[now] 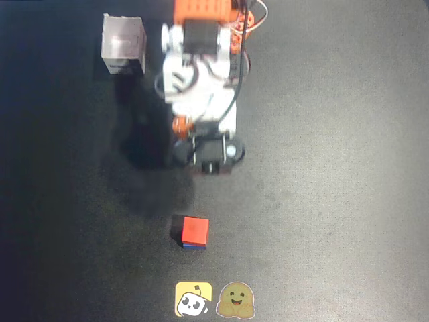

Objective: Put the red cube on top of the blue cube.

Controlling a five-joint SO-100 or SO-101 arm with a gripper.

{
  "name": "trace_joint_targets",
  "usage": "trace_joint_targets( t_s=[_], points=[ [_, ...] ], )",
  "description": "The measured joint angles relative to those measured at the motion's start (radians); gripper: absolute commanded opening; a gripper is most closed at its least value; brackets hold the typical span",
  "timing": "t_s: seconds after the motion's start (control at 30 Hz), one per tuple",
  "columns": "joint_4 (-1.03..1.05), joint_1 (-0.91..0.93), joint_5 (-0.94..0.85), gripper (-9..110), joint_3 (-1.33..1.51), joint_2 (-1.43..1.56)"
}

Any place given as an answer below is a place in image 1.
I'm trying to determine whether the black white wrist wire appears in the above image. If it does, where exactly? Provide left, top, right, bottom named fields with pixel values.
left=154, top=60, right=202, bottom=99

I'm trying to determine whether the yellow robot face sticker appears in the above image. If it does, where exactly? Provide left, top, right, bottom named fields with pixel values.
left=174, top=281, right=213, bottom=317

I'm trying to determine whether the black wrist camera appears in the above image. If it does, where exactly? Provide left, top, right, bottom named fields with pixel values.
left=172, top=121, right=246, bottom=176

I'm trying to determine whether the white cardboard box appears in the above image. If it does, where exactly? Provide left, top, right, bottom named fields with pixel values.
left=101, top=13, right=147, bottom=76

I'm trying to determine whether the black camera cable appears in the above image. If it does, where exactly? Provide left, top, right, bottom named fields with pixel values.
left=214, top=0, right=251, bottom=135

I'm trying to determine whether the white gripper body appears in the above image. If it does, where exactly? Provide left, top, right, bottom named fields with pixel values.
left=172, top=96, right=238, bottom=136

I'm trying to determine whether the red cube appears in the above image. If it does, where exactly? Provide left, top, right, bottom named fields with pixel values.
left=181, top=217, right=210, bottom=246

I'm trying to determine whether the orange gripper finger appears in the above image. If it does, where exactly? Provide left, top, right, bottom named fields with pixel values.
left=172, top=115, right=195, bottom=139

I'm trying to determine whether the red white servo wire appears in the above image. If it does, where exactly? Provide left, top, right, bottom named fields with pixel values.
left=243, top=0, right=269, bottom=35

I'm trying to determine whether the hugging face emoji sticker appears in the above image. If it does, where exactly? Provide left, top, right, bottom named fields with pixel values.
left=216, top=281, right=256, bottom=319

